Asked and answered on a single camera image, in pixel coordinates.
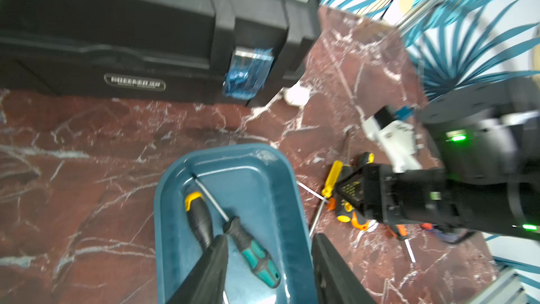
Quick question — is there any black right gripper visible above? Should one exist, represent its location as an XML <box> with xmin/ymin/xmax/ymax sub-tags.
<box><xmin>335</xmin><ymin>163</ymin><xmax>460</xmax><ymax>226</ymax></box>

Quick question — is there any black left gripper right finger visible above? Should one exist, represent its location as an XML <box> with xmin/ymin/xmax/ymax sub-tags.
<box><xmin>312</xmin><ymin>234</ymin><xmax>376</xmax><ymax>304</ymax></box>

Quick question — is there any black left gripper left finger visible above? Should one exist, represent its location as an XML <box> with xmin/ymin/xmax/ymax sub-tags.
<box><xmin>167</xmin><ymin>235</ymin><xmax>229</xmax><ymax>304</ymax></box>

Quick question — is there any green-black handled screwdriver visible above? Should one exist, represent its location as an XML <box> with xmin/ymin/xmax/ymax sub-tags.
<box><xmin>192</xmin><ymin>174</ymin><xmax>281</xmax><ymax>289</ymax></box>

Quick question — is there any black yellow-capped screwdriver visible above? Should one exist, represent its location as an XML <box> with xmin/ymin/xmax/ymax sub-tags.
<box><xmin>185</xmin><ymin>191</ymin><xmax>226</xmax><ymax>303</ymax></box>

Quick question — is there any white pipe elbow fitting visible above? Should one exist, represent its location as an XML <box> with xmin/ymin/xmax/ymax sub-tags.
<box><xmin>282</xmin><ymin>85</ymin><xmax>311</xmax><ymax>108</ymax></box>

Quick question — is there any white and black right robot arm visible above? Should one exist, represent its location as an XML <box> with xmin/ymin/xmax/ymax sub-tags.
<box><xmin>336</xmin><ymin>77</ymin><xmax>539</xmax><ymax>240</ymax></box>

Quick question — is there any orange precision screwdriver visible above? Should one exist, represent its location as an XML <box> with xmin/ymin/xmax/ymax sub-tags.
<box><xmin>387</xmin><ymin>225</ymin><xmax>416</xmax><ymax>263</ymax></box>

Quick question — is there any small red-blue precision screwdriver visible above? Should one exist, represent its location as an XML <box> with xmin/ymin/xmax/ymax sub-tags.
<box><xmin>420</xmin><ymin>223</ymin><xmax>464</xmax><ymax>244</ymax></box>

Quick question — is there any orange-black stubby screwdriver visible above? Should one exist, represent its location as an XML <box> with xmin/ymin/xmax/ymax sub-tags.
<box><xmin>351</xmin><ymin>210</ymin><xmax>377</xmax><ymax>232</ymax></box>

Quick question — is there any small yellow screwdriver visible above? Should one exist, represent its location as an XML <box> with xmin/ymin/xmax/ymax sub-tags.
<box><xmin>309</xmin><ymin>160</ymin><xmax>343</xmax><ymax>236</ymax></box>

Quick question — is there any teal plastic storage tray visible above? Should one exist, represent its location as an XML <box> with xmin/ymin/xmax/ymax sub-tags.
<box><xmin>154</xmin><ymin>144</ymin><xmax>318</xmax><ymax>303</ymax></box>

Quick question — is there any black plastic toolbox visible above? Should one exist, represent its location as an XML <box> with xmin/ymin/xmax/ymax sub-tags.
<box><xmin>1</xmin><ymin>0</ymin><xmax>321</xmax><ymax>107</ymax></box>

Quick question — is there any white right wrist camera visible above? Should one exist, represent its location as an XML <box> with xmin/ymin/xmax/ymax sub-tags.
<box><xmin>362</xmin><ymin>105</ymin><xmax>422</xmax><ymax>173</ymax></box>

